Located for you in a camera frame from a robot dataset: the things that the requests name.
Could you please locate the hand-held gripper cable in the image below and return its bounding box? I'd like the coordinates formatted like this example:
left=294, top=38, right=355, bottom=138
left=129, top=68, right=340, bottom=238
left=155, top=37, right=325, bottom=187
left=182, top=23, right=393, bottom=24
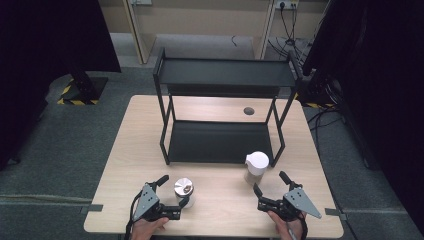
left=289, top=213, right=310, bottom=240
left=124, top=190, right=145, bottom=240

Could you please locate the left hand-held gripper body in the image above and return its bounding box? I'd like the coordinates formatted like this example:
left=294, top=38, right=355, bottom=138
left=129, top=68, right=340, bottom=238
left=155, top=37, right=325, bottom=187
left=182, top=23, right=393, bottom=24
left=132, top=183, right=183, bottom=223

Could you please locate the white cup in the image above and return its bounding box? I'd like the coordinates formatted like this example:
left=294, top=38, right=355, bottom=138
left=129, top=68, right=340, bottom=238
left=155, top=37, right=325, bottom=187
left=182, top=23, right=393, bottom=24
left=243, top=151, right=270, bottom=186

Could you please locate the person's left hand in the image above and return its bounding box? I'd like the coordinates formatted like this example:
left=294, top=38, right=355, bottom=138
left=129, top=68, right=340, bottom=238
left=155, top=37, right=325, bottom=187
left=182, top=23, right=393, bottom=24
left=130, top=216, right=170, bottom=240

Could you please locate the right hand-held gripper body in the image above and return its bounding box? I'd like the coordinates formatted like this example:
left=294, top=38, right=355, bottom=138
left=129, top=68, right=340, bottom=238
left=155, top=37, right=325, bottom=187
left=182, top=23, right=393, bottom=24
left=257, top=187, right=323, bottom=223

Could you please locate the beige wooden furniture frame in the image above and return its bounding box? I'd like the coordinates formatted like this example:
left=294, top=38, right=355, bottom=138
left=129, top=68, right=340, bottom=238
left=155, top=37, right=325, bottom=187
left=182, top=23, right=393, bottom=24
left=98, top=0, right=329, bottom=65

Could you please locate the white wall power socket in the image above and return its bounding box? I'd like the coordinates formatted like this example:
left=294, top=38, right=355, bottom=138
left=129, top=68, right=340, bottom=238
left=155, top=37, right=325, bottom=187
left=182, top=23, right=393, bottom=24
left=274, top=0, right=300, bottom=10

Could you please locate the black stand base striped tape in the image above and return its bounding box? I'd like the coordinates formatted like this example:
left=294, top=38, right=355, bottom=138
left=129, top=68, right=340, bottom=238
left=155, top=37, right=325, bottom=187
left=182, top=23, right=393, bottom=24
left=56, top=68, right=110, bottom=107

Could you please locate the grey tape strip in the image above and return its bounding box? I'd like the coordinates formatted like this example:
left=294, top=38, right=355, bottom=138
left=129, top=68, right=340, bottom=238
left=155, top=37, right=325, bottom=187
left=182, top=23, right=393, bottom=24
left=79, top=203, right=104, bottom=215
left=324, top=207, right=348, bottom=221

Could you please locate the right hand-held gripper cable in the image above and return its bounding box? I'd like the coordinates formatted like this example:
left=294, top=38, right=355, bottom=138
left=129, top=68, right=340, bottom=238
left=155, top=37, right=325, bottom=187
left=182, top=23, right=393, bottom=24
left=289, top=213, right=310, bottom=240

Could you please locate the left hand-held gripper cable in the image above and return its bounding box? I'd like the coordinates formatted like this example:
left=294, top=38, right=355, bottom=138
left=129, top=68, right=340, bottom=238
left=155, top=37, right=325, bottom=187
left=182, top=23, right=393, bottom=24
left=124, top=190, right=145, bottom=240

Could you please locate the black metal two-tier rack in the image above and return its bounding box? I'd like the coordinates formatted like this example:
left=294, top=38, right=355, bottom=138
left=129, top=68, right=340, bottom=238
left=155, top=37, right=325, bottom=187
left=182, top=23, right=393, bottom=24
left=152, top=46, right=305, bottom=168

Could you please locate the glass jar with silver lid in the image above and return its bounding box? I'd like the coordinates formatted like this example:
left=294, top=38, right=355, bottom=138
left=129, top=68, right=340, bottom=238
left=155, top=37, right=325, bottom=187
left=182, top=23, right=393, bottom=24
left=173, top=177, right=196, bottom=210

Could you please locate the black equipment base with cables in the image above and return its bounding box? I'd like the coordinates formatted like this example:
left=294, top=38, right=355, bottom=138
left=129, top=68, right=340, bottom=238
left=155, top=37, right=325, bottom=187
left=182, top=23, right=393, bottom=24
left=294, top=68, right=345, bottom=111

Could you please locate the person's right hand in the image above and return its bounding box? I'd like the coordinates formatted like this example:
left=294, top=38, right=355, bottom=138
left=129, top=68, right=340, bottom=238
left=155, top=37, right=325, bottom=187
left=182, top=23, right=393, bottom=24
left=266, top=210, right=308, bottom=240

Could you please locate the black cables bundle on floor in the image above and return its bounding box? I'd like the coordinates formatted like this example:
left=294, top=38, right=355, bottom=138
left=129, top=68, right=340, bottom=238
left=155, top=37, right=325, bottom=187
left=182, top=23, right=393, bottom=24
left=267, top=2, right=314, bottom=65

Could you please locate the dark curtain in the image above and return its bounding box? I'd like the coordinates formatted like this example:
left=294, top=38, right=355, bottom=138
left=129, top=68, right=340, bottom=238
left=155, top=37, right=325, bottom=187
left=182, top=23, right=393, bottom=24
left=301, top=0, right=424, bottom=236
left=0, top=0, right=122, bottom=172

